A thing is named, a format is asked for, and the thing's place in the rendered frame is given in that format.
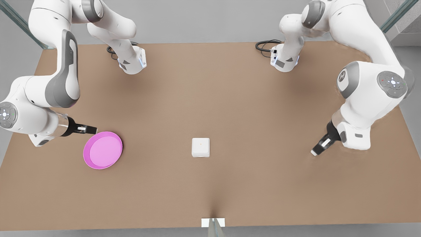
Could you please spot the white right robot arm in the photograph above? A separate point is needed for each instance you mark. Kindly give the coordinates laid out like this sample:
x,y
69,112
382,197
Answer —
x,y
62,75

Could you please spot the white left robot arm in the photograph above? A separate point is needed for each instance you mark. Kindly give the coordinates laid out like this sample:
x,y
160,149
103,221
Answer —
x,y
365,89

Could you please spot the white square box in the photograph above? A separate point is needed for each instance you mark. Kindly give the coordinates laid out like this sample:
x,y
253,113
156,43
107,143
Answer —
x,y
200,147

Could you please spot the pink round plate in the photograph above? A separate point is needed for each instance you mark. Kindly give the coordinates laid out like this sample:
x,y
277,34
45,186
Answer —
x,y
103,150

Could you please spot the silver frame post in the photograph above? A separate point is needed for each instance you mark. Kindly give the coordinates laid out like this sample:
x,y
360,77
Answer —
x,y
394,14
19,23
213,227

